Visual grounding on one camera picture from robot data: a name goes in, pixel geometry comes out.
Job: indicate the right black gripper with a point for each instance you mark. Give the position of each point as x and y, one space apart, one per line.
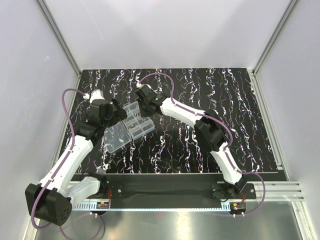
143 105

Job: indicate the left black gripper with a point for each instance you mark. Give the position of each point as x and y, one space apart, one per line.
118 110

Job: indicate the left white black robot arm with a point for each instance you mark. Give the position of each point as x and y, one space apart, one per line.
53 198

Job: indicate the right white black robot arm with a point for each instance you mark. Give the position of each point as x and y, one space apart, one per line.
210 133

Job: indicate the clear plastic compartment box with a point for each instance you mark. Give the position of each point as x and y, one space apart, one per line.
128 130

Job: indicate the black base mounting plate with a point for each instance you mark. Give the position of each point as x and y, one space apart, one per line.
125 185

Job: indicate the left aluminium frame post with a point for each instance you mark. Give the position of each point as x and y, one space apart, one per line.
58 35

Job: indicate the aluminium frame post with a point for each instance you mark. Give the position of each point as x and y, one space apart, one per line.
275 35
58 35

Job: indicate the right aluminium frame post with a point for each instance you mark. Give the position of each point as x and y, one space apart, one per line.
275 35

